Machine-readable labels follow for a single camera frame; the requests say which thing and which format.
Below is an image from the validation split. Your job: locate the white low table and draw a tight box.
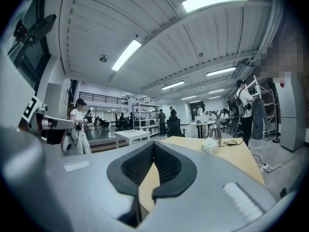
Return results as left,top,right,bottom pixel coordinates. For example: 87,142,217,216
113,129,151,150

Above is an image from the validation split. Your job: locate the grey refrigerator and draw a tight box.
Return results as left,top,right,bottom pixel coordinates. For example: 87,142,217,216
274,78,306,152

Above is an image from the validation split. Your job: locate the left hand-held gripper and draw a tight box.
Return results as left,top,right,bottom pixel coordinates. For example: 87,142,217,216
0,47,76,145

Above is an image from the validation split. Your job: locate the white tissue box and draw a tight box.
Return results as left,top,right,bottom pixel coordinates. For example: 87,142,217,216
200,137,219,155

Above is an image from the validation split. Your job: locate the silver electric kettle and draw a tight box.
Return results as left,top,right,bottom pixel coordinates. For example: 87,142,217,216
208,124,223,146

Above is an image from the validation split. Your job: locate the black office chair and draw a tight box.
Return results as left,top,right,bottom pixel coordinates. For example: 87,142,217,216
166,118,187,138

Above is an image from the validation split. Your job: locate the round white table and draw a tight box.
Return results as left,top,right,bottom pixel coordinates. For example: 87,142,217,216
189,120,217,139

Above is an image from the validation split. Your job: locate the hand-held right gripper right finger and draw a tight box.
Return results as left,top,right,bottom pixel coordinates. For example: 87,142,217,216
152,141,197,201

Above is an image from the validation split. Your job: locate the black flat device with cable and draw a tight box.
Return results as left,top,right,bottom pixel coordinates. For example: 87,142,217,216
223,139,245,147

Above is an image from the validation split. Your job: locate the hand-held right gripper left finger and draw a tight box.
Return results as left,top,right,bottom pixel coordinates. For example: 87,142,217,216
106,140,155,197

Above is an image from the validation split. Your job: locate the grey denim garment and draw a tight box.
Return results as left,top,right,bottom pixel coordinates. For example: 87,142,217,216
250,97,269,140

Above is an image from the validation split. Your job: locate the white metal shelf rack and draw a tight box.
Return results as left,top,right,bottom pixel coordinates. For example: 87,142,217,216
132,101,162,137
245,75,279,140

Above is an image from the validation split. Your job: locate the black balcony railing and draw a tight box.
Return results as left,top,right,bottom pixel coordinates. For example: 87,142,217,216
78,91,129,105

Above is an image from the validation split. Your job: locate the black bracket device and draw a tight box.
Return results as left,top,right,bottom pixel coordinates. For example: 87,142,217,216
13,13,57,47

